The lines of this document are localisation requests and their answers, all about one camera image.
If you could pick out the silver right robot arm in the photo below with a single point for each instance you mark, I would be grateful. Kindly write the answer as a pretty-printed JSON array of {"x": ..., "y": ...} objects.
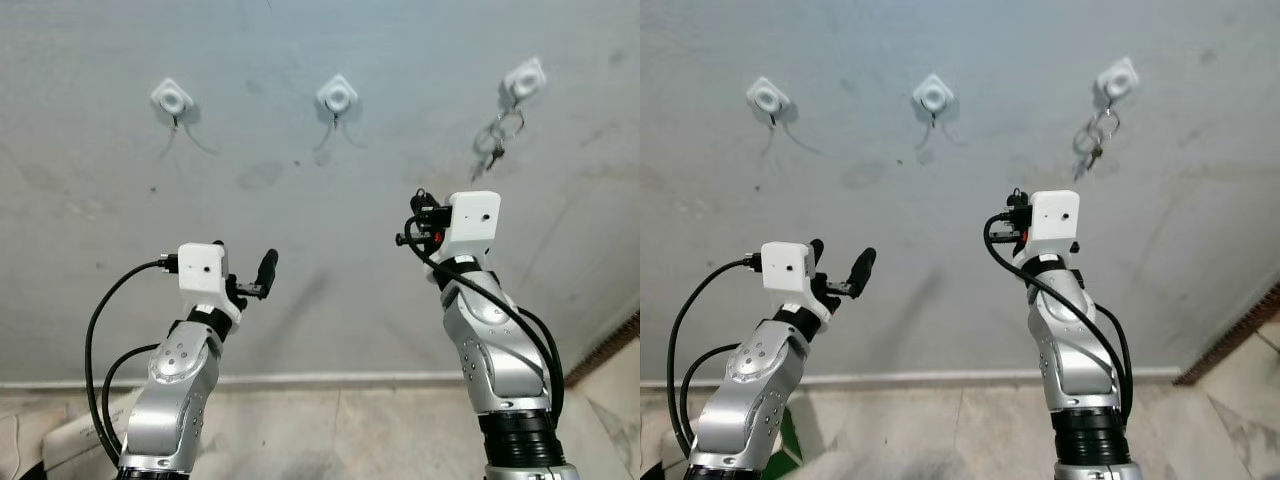
[
  {"x": 500, "y": 360},
  {"x": 1075, "y": 360}
]

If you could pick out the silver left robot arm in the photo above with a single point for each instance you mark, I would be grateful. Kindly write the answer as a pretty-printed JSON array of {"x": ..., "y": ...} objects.
[
  {"x": 750, "y": 395},
  {"x": 175, "y": 390}
]

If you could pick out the green plastic piece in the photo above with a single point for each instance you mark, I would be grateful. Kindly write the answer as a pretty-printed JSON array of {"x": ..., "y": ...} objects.
[{"x": 790, "y": 440}]

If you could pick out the white plastic box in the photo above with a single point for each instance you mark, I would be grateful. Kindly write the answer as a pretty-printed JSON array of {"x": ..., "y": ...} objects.
[
  {"x": 60, "y": 440},
  {"x": 655, "y": 440}
]

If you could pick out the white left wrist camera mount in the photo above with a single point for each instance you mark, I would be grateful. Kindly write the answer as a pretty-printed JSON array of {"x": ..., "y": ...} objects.
[
  {"x": 203, "y": 268},
  {"x": 786, "y": 268}
]

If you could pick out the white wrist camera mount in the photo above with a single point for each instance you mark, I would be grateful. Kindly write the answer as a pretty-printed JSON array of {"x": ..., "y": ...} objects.
[
  {"x": 1053, "y": 220},
  {"x": 786, "y": 268},
  {"x": 472, "y": 220},
  {"x": 203, "y": 268}
]

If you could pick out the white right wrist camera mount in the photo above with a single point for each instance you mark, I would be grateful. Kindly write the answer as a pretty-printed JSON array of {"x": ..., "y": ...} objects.
[
  {"x": 472, "y": 220},
  {"x": 1053, "y": 220}
]

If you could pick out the white wall skirting strip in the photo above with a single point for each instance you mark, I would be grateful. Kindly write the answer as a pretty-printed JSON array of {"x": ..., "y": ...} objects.
[{"x": 300, "y": 380}]

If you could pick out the white adhesive wall hook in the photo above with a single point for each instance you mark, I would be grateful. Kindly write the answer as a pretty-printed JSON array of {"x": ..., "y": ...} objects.
[
  {"x": 525, "y": 78},
  {"x": 1117, "y": 77},
  {"x": 932, "y": 95},
  {"x": 337, "y": 97},
  {"x": 172, "y": 98},
  {"x": 768, "y": 97}
]

